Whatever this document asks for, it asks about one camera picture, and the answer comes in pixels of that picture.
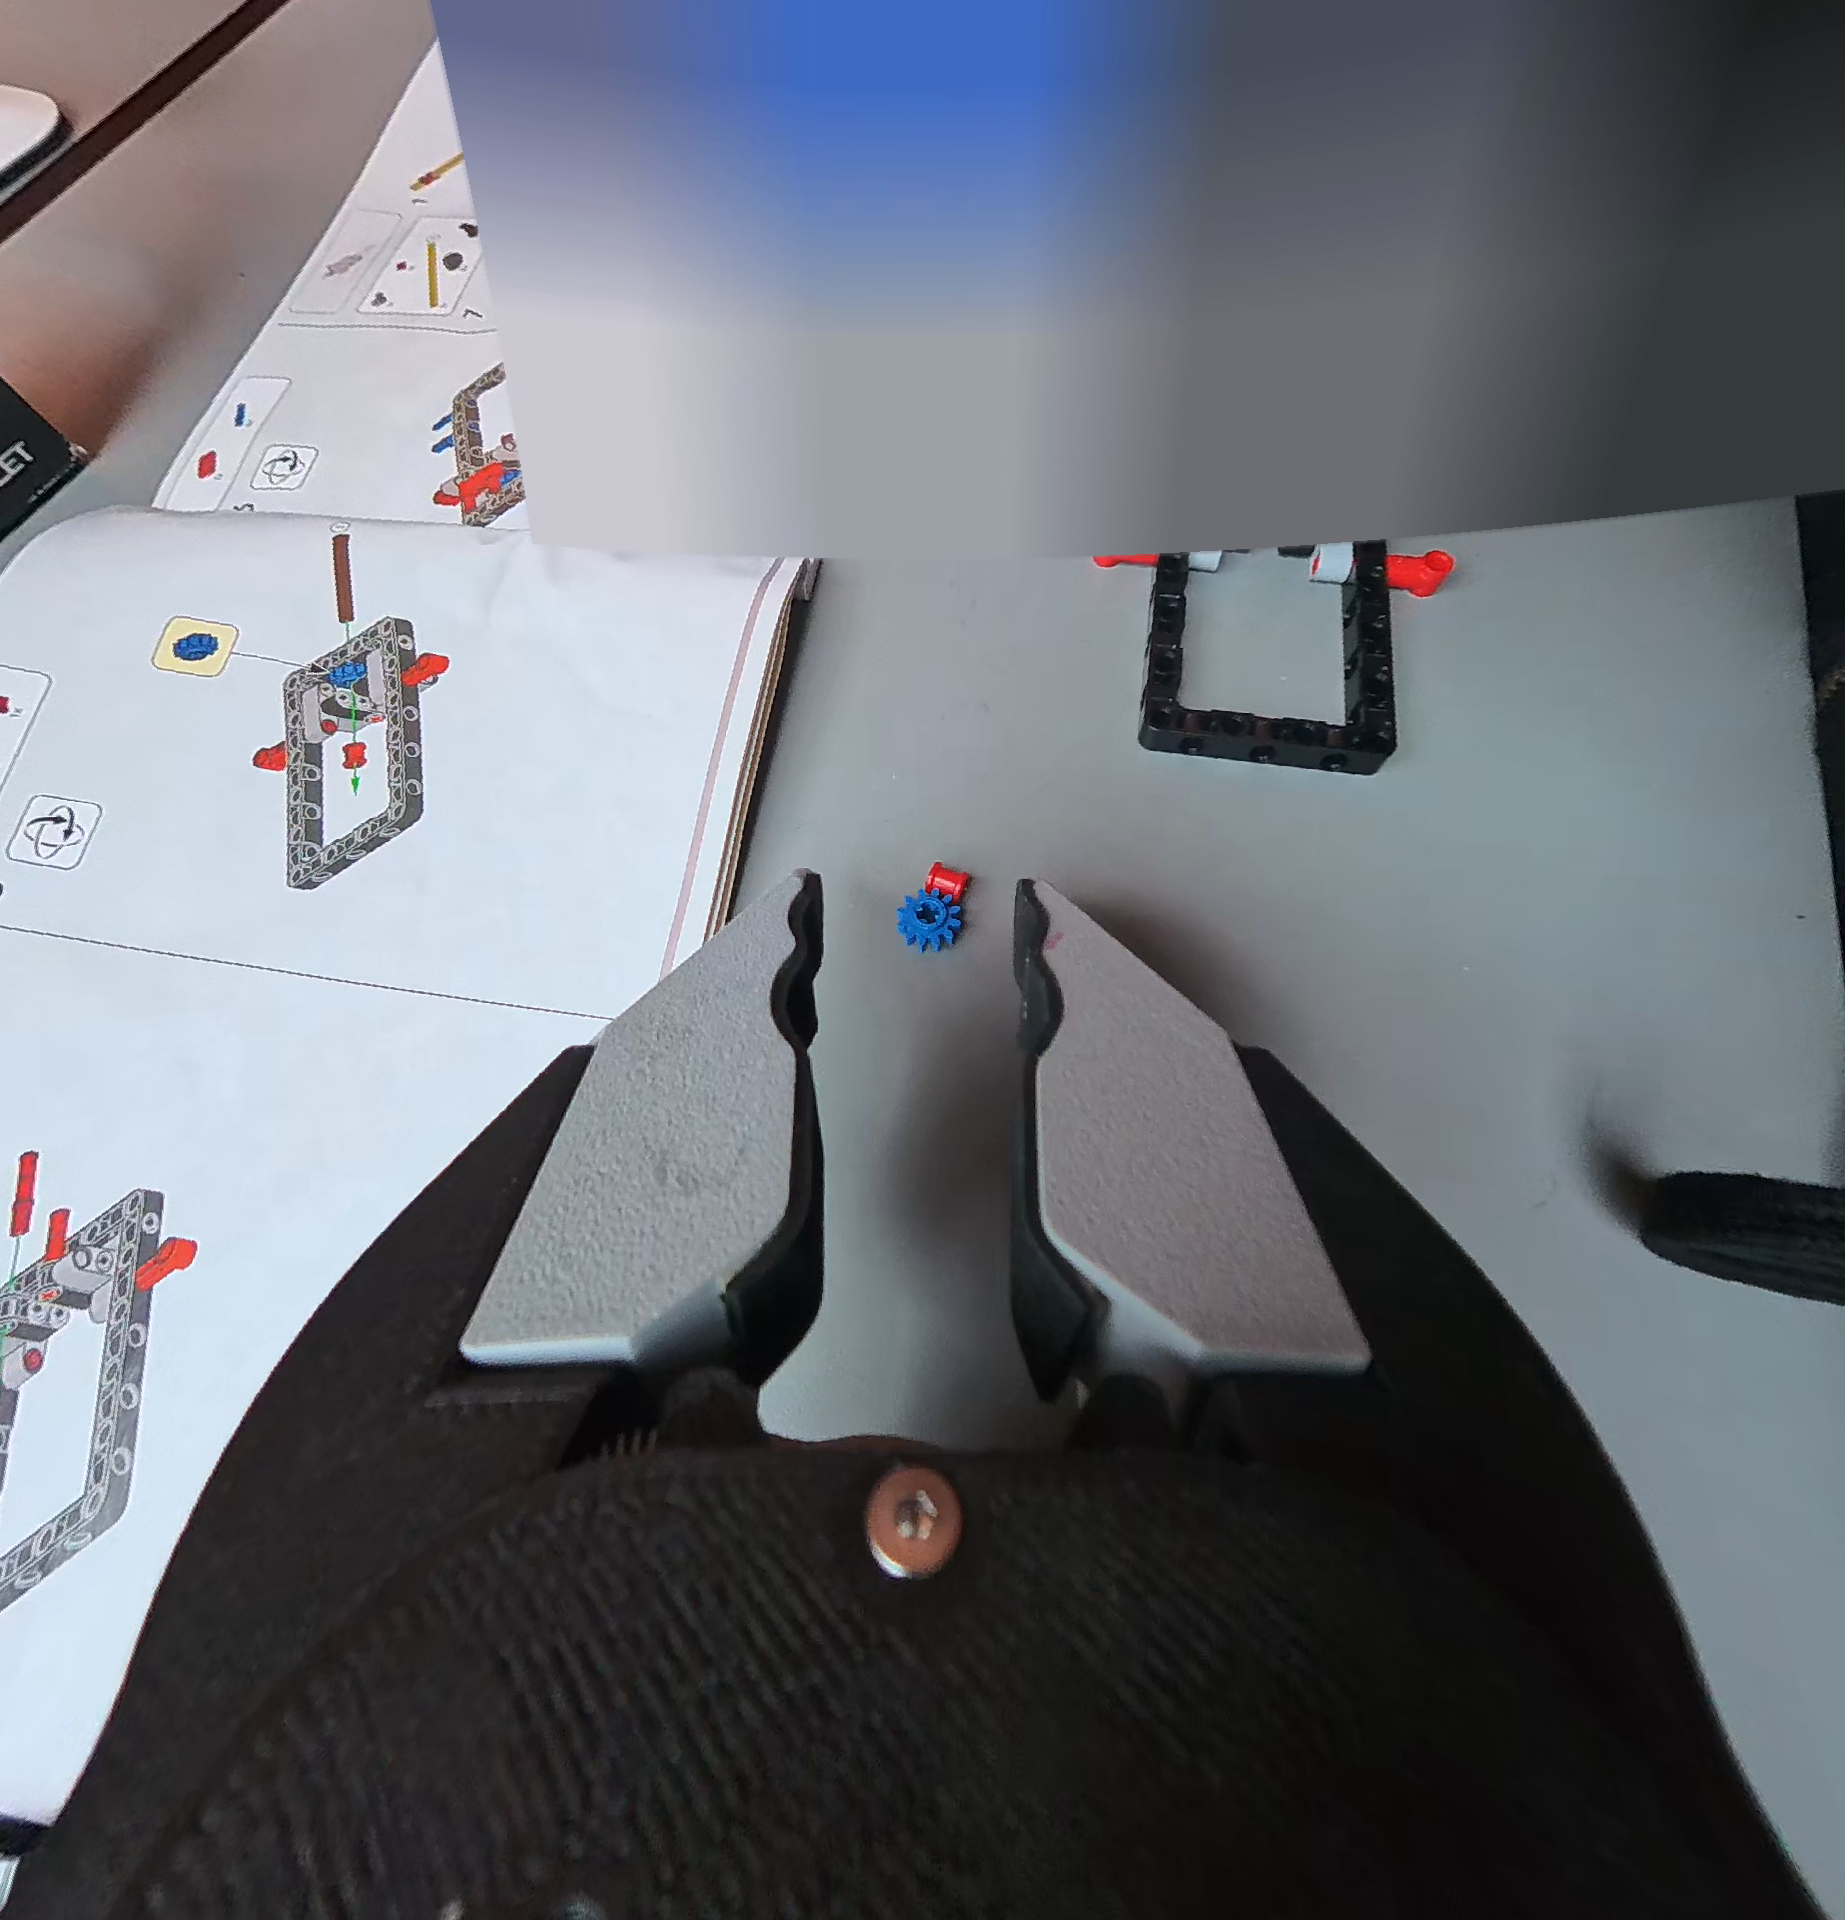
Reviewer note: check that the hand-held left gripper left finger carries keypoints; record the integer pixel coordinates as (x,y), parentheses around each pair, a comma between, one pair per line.
(652,1170)

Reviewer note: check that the black lego frame assembly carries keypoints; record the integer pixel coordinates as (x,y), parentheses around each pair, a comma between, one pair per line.
(1268,736)

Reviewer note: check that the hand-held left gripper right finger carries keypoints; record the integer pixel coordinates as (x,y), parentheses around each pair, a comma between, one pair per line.
(1192,1185)

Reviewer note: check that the lego set box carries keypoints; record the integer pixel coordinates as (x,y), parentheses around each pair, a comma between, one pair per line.
(8,481)

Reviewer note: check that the lego instruction booklet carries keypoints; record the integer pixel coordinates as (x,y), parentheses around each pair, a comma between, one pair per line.
(487,1051)

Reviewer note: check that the blue lego gear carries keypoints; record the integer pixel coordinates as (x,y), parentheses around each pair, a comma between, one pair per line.
(931,921)

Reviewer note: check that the red lego bush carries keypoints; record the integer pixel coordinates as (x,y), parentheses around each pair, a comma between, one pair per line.
(948,882)

